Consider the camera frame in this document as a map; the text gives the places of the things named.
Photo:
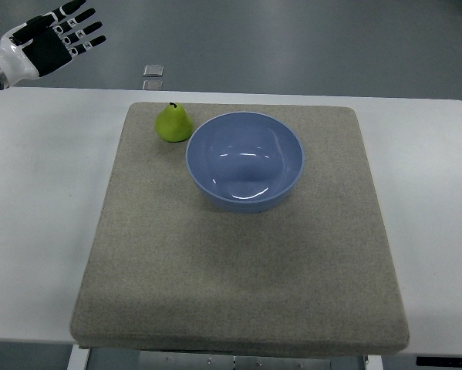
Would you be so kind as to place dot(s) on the metal floor plate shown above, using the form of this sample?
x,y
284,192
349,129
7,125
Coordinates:
x,y
153,70
152,84

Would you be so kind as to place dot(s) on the upper metal floor plate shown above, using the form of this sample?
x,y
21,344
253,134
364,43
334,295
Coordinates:
x,y
153,70

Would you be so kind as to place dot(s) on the lower metal floor plate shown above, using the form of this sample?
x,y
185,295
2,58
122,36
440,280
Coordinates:
x,y
152,84

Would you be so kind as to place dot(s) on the green pear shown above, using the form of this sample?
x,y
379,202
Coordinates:
x,y
173,124

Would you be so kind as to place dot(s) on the beige fabric mat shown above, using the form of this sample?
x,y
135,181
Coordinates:
x,y
313,276

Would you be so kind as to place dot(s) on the white table frame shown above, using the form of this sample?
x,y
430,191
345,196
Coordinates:
x,y
79,359

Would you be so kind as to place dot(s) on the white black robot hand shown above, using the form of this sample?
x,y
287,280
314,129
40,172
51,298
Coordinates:
x,y
47,42

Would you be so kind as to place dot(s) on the blue bowl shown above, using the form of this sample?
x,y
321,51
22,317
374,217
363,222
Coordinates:
x,y
245,162

